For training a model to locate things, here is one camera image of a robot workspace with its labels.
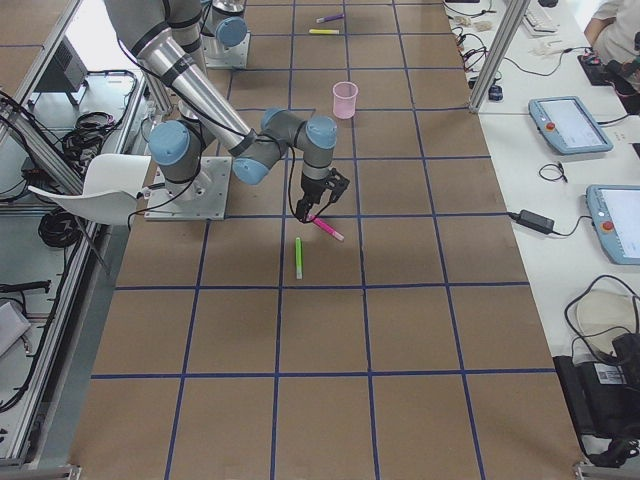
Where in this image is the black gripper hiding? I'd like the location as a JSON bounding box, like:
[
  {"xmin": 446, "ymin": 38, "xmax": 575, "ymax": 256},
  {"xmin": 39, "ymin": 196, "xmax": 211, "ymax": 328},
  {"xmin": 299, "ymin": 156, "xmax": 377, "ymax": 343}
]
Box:
[{"xmin": 295, "ymin": 167, "xmax": 331, "ymax": 222}]

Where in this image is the pink pen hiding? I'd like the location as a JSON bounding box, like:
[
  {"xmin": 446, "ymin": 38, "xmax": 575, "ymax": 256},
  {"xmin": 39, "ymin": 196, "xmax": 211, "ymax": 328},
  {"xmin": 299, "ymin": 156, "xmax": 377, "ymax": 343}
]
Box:
[{"xmin": 309, "ymin": 216, "xmax": 345, "ymax": 242}]

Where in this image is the purple pen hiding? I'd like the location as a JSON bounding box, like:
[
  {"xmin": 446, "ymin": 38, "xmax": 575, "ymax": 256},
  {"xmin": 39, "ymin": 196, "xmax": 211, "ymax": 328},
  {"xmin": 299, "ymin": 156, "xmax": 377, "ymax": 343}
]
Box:
[{"xmin": 315, "ymin": 13, "xmax": 345, "ymax": 24}]

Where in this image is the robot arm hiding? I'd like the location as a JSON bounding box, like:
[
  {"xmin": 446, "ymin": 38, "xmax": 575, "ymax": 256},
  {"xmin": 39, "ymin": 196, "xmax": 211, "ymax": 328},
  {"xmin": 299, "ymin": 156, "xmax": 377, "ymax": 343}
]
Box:
[
  {"xmin": 105, "ymin": 1, "xmax": 349, "ymax": 223},
  {"xmin": 201, "ymin": 0, "xmax": 248, "ymax": 48}
]

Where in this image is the pink mesh cup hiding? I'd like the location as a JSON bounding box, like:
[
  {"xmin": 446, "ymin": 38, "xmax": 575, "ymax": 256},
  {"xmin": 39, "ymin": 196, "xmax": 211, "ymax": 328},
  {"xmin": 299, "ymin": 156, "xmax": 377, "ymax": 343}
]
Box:
[{"xmin": 332, "ymin": 81, "xmax": 359, "ymax": 119}]

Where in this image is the green pen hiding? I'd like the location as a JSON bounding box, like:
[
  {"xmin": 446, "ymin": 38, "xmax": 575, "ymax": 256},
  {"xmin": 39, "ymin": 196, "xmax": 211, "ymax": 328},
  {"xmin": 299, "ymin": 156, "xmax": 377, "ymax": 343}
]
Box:
[{"xmin": 294, "ymin": 237, "xmax": 303, "ymax": 280}]

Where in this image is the yellow pen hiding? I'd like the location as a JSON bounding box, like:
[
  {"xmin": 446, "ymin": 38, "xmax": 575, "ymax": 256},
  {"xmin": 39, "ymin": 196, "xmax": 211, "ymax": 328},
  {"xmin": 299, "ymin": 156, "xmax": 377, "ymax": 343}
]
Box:
[{"xmin": 308, "ymin": 28, "xmax": 340, "ymax": 35}]

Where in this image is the white chair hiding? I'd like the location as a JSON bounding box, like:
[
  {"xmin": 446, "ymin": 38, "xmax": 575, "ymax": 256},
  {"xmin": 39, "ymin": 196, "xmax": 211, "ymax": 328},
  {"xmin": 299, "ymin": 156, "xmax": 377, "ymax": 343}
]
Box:
[{"xmin": 28, "ymin": 153, "xmax": 151, "ymax": 226}]

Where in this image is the black power adapter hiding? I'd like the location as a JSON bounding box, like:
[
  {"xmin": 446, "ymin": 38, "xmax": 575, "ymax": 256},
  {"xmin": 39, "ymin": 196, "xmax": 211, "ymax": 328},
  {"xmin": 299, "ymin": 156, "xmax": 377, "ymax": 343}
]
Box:
[{"xmin": 507, "ymin": 209, "xmax": 554, "ymax": 235}]

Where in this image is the upper blue teach pendant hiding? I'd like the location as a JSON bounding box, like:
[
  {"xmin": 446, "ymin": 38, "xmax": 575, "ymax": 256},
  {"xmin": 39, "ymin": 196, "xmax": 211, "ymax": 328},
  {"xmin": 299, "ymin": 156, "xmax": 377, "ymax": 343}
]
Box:
[{"xmin": 528, "ymin": 96, "xmax": 613, "ymax": 155}]

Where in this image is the blue teach pendant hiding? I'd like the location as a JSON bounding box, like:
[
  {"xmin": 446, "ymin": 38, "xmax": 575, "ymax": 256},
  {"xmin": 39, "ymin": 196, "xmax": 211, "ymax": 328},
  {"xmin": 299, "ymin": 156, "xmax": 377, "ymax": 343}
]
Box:
[
  {"xmin": 528, "ymin": 96, "xmax": 613, "ymax": 155},
  {"xmin": 586, "ymin": 185, "xmax": 639, "ymax": 265}
]

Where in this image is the lower blue teach pendant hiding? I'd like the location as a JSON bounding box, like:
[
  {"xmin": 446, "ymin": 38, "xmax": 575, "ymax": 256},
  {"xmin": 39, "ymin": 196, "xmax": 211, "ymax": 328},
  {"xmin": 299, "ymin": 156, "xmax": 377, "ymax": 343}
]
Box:
[{"xmin": 586, "ymin": 185, "xmax": 639, "ymax": 265}]

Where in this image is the black device on table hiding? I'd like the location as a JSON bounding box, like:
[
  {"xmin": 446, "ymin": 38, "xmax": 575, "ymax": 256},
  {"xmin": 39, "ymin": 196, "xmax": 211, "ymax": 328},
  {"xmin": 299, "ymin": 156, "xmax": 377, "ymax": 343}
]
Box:
[{"xmin": 553, "ymin": 333, "xmax": 639, "ymax": 468}]

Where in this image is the person in white shirt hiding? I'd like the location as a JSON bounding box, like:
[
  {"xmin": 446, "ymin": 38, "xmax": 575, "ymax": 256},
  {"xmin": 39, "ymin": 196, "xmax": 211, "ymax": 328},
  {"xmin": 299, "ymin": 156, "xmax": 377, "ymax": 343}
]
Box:
[{"xmin": 584, "ymin": 0, "xmax": 639, "ymax": 91}]

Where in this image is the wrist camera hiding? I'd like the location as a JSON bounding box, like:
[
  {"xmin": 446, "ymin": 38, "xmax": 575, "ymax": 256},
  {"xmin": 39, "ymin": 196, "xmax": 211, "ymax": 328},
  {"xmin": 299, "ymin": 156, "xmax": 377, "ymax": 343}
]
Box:
[{"xmin": 325, "ymin": 168, "xmax": 350, "ymax": 204}]

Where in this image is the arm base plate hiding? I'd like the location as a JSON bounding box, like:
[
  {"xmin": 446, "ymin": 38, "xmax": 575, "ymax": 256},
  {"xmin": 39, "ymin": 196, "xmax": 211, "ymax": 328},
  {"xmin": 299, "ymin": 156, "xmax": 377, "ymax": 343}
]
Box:
[
  {"xmin": 144, "ymin": 156, "xmax": 232, "ymax": 221},
  {"xmin": 201, "ymin": 31, "xmax": 251, "ymax": 70}
]

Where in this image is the small black cable loop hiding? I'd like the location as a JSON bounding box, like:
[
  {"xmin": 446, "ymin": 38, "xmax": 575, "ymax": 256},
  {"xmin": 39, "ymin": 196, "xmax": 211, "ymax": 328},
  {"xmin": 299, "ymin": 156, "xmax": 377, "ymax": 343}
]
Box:
[{"xmin": 538, "ymin": 161, "xmax": 568, "ymax": 184}]

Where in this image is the aluminium frame post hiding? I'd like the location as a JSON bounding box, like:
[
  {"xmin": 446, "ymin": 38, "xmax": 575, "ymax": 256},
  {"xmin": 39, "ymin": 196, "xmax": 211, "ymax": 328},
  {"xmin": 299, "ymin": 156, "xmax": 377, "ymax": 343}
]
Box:
[{"xmin": 469, "ymin": 0, "xmax": 529, "ymax": 113}]

